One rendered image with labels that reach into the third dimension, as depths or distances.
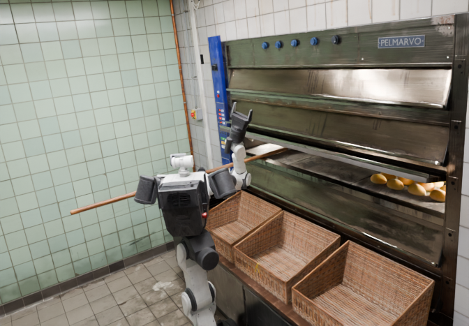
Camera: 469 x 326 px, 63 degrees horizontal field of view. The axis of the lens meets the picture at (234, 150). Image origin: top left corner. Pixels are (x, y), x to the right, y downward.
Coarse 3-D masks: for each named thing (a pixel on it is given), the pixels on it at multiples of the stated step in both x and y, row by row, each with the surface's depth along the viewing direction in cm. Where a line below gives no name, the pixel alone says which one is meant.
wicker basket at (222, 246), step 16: (240, 192) 330; (224, 208) 324; (256, 208) 311; (272, 208) 294; (208, 224) 318; (224, 224) 327; (240, 224) 326; (256, 224) 311; (224, 240) 273; (240, 240) 270; (224, 256) 279
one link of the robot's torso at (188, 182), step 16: (176, 176) 214; (192, 176) 211; (160, 192) 194; (176, 192) 193; (192, 192) 193; (208, 192) 206; (160, 208) 206; (176, 208) 196; (192, 208) 196; (208, 208) 216; (176, 224) 201; (192, 224) 201
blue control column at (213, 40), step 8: (216, 40) 309; (216, 48) 312; (216, 56) 315; (216, 72) 321; (216, 80) 324; (224, 80) 318; (216, 88) 327; (224, 88) 319; (216, 96) 330; (224, 96) 321; (216, 104) 333; (224, 104) 322; (216, 112) 337; (224, 112) 325; (224, 160) 345; (232, 160) 336
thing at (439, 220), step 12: (252, 156) 310; (276, 168) 285; (288, 168) 273; (300, 168) 270; (312, 180) 254; (324, 180) 244; (336, 180) 241; (348, 192) 228; (360, 192) 221; (372, 192) 218; (384, 204) 208; (396, 204) 201; (408, 204) 199; (420, 216) 191; (432, 216) 185
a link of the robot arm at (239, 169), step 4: (236, 164) 227; (240, 164) 227; (244, 164) 231; (232, 168) 238; (236, 168) 230; (240, 168) 229; (244, 168) 232; (232, 172) 235; (236, 172) 234; (240, 172) 232; (244, 172) 234; (240, 176) 233; (244, 176) 232
